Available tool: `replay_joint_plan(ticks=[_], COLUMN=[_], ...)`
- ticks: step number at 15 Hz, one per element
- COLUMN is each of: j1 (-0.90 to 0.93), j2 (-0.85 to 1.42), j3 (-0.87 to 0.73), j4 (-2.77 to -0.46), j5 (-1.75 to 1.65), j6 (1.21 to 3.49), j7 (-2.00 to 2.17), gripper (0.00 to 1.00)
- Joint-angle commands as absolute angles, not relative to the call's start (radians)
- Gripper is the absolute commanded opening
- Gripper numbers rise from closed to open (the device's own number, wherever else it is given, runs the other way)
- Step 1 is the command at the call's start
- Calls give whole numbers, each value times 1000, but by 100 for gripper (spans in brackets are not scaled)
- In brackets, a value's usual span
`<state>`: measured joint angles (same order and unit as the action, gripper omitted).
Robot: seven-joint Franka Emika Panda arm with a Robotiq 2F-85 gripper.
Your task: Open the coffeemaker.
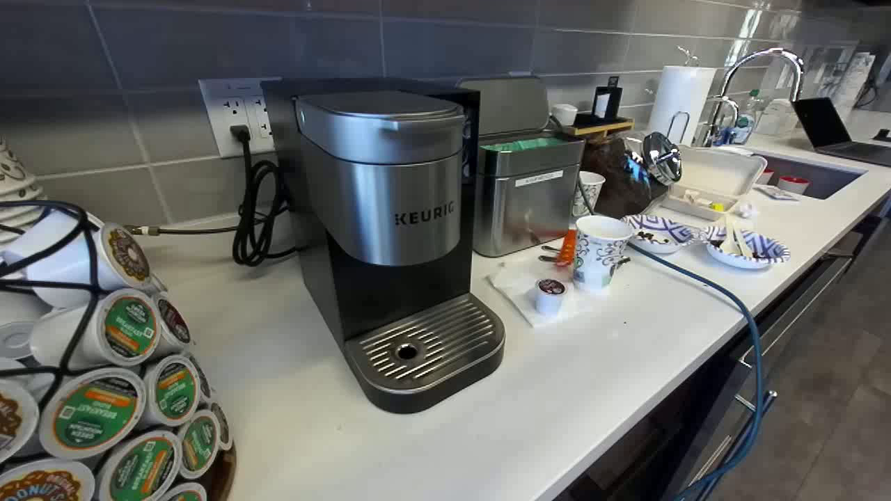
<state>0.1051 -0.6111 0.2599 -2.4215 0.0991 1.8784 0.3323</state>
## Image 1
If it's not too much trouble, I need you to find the silver black Keurig coffeemaker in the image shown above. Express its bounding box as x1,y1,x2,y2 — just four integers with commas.
265,77,505,415

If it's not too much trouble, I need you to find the stainless steel countertop box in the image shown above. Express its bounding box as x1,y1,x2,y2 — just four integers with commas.
461,77,585,259

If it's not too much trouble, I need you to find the single coffee pod on napkin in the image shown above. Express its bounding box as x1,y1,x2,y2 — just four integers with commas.
535,277,566,313

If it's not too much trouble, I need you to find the orange packet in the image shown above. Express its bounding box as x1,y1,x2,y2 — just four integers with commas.
553,229,577,270

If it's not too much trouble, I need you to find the patterned white paper cup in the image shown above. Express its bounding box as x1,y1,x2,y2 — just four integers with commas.
573,213,631,290

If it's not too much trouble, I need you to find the blue patterned bowl left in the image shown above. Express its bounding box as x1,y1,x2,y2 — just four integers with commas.
626,213,697,256

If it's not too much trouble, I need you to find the blue patterned bowl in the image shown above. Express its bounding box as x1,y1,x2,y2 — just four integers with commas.
626,213,697,256
704,226,787,270

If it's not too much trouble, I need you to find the white rectangular tray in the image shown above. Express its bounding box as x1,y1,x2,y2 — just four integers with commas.
662,148,769,219

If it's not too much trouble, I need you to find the white paper towel roll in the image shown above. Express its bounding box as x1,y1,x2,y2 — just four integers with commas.
649,66,716,145

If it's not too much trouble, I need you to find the blue patterned bowl right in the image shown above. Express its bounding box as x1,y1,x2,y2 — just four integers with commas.
704,226,787,270

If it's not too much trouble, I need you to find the chrome sink faucet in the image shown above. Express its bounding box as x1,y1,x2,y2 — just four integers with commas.
704,45,808,148

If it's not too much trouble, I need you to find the black laptop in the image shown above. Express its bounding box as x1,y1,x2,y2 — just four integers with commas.
794,96,891,166

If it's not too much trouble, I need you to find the black coiled power cord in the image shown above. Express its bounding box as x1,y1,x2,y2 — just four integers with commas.
125,121,292,270

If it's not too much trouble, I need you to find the white wall power outlet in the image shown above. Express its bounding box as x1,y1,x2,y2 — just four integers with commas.
198,77,272,155

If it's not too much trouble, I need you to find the blue cable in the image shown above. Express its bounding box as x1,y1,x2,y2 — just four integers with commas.
626,242,780,501

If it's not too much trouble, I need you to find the black wire pod carousel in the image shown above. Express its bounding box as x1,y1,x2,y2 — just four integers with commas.
0,201,236,501

